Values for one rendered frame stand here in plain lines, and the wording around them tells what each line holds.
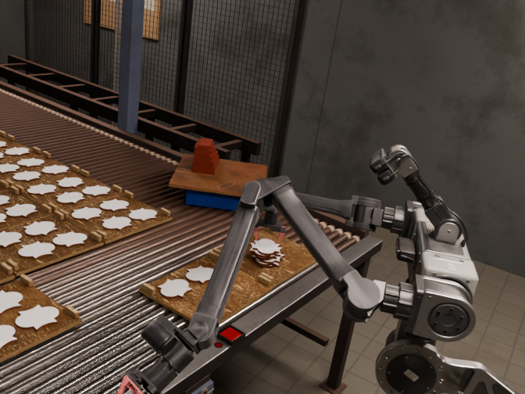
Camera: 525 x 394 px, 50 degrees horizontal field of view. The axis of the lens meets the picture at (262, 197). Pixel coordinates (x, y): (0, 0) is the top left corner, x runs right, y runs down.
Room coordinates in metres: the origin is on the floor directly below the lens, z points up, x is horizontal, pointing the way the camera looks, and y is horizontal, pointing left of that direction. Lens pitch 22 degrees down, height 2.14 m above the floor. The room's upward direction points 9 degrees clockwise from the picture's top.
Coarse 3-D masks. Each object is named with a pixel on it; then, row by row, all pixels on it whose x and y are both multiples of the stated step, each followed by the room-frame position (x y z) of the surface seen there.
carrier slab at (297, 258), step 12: (264, 228) 2.53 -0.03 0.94; (252, 240) 2.39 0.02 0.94; (276, 240) 2.42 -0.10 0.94; (288, 240) 2.44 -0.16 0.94; (288, 252) 2.32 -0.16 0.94; (300, 252) 2.34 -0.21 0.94; (252, 264) 2.16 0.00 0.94; (288, 264) 2.21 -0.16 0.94; (300, 264) 2.22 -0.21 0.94; (252, 276) 2.07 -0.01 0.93; (276, 276) 2.09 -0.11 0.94; (288, 276) 2.11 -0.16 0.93
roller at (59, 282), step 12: (216, 216) 2.63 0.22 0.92; (228, 216) 2.68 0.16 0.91; (192, 228) 2.46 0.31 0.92; (156, 240) 2.28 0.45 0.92; (168, 240) 2.31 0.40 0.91; (132, 252) 2.14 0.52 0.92; (96, 264) 1.99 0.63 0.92; (108, 264) 2.02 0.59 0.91; (72, 276) 1.88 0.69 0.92; (84, 276) 1.92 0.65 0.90; (48, 288) 1.79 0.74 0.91
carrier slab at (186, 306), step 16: (208, 256) 2.17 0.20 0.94; (176, 272) 2.00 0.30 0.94; (240, 272) 2.07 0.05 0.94; (192, 288) 1.89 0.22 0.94; (240, 288) 1.95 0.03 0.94; (256, 288) 1.96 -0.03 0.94; (272, 288) 2.00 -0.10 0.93; (176, 304) 1.77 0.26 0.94; (192, 304) 1.79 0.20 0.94; (240, 304) 1.84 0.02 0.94; (224, 320) 1.73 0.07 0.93
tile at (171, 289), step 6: (168, 282) 1.89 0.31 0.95; (174, 282) 1.90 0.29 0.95; (180, 282) 1.91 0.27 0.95; (186, 282) 1.91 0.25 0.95; (162, 288) 1.85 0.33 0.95; (168, 288) 1.85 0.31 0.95; (174, 288) 1.86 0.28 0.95; (180, 288) 1.86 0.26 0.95; (186, 288) 1.87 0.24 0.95; (162, 294) 1.81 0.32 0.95; (168, 294) 1.81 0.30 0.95; (174, 294) 1.82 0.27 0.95; (180, 294) 1.83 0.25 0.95
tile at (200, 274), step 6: (192, 270) 2.01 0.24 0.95; (198, 270) 2.02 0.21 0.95; (204, 270) 2.02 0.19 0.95; (210, 270) 2.03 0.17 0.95; (186, 276) 1.96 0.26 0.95; (192, 276) 1.97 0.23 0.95; (198, 276) 1.97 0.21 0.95; (204, 276) 1.98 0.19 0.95; (210, 276) 1.99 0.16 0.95; (204, 282) 1.94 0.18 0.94
